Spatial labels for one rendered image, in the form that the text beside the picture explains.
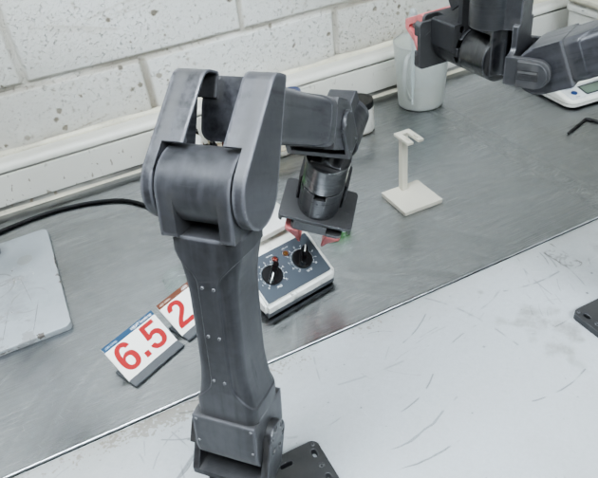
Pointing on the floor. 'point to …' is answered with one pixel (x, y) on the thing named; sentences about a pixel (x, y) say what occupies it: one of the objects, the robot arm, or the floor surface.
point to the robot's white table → (435, 383)
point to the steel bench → (82, 367)
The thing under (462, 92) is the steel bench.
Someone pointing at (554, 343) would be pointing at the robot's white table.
